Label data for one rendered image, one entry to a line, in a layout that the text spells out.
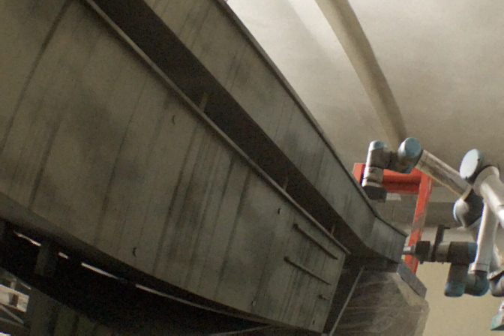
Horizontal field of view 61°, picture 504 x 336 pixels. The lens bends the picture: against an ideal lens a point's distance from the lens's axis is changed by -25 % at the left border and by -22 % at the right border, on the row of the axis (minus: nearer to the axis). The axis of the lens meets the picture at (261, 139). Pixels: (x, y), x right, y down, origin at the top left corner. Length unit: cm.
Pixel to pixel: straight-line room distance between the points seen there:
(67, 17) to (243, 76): 32
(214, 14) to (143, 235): 29
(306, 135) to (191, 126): 28
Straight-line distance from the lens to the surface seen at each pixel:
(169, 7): 59
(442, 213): 1023
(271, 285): 90
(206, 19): 65
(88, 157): 53
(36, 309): 105
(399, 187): 344
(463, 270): 159
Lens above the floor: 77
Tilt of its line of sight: 22 degrees up
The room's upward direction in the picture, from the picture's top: 16 degrees clockwise
